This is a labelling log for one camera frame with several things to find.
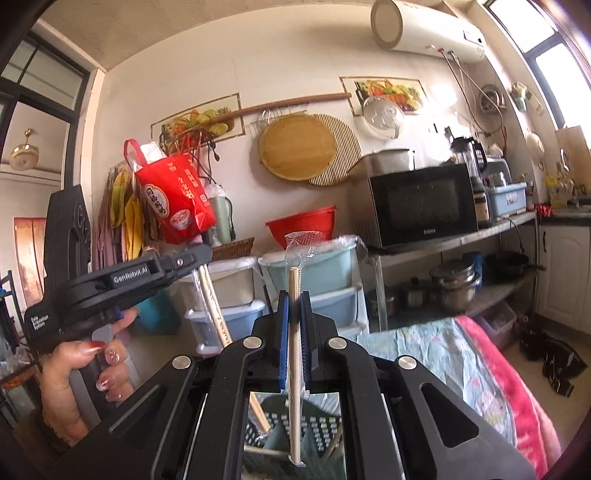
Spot dark green utensil basket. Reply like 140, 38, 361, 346
241, 393, 348, 480

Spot chopsticks pair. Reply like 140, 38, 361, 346
286, 231, 322, 468

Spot white kitchen cabinet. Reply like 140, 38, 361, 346
536, 224, 590, 334

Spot left hand painted nails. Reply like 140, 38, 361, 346
40, 307, 140, 447

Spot teal hanging bag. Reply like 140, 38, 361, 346
134, 290, 181, 335

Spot cartoon print tablecloth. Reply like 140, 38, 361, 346
355, 317, 517, 445

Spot pink blanket edge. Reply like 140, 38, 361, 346
455, 315, 562, 479

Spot red shopping bag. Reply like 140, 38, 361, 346
123, 139, 216, 245

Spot white drawer tower left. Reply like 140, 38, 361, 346
171, 257, 269, 357

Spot steel pot stack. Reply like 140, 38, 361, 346
430, 259, 482, 313

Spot metal shelf rack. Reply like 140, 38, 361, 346
366, 209, 539, 333

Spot wicker tray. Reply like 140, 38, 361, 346
212, 237, 254, 262

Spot black frying pan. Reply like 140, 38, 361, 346
485, 251, 546, 284

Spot blue drawer tower right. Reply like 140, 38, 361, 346
259, 231, 370, 340

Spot black microwave oven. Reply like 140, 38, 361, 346
349, 164, 478, 251

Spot red plastic colander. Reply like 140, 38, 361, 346
266, 206, 337, 250

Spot blue plastic box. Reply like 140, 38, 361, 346
486, 182, 527, 219

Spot round wooden board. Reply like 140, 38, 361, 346
259, 114, 337, 182

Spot woven round mat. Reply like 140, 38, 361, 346
308, 114, 362, 187

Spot white water heater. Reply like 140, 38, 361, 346
370, 1, 487, 63

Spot food picture on wall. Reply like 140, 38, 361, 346
339, 76, 426, 117

